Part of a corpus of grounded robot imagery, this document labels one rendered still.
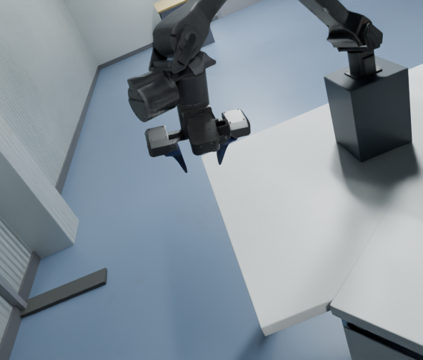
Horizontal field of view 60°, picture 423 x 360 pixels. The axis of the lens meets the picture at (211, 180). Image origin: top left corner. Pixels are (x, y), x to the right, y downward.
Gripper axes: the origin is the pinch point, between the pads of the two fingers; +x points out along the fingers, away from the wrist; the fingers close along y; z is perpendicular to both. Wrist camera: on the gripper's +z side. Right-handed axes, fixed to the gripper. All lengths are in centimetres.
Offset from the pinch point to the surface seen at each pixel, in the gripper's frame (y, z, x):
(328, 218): 25.4, 6.3, 20.8
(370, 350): 20.8, 32.5, 27.5
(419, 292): 28.8, 30.2, 15.9
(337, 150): 39.9, -16.1, 21.6
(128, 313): -44, -57, 135
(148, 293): -32, -65, 134
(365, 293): 21.6, 26.7, 18.1
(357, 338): 19.2, 30.5, 26.1
